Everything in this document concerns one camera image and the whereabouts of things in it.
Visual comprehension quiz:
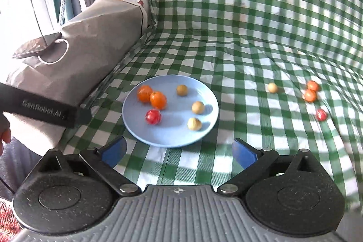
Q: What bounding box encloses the brown longan fruit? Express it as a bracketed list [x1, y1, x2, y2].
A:
[187, 117, 202, 131]
[177, 85, 188, 96]

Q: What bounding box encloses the large orange fruit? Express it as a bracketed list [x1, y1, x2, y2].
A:
[137, 85, 153, 103]

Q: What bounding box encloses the beige longan fruit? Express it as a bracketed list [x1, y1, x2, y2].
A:
[191, 101, 205, 114]
[267, 83, 279, 93]

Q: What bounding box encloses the person's left hand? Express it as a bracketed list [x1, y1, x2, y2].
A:
[0, 114, 11, 155]

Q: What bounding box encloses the red wrapped fruit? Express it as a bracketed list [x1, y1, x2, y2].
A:
[145, 109, 161, 125]

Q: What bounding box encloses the black smartphone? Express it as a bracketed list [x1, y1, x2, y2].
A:
[12, 32, 62, 60]

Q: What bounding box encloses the light blue plate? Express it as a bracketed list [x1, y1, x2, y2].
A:
[122, 74, 219, 148]

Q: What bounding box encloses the small red fruit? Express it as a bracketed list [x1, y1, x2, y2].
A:
[316, 109, 328, 122]

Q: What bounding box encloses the small orange fruit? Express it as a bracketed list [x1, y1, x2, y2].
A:
[307, 81, 319, 91]

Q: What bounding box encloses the grey sofa armrest cover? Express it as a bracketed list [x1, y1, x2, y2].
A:
[1, 0, 150, 106]

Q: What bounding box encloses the green checkered tablecloth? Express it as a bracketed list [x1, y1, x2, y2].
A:
[60, 0, 362, 209]

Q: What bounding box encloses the white charging cable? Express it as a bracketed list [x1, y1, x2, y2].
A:
[37, 38, 70, 65]

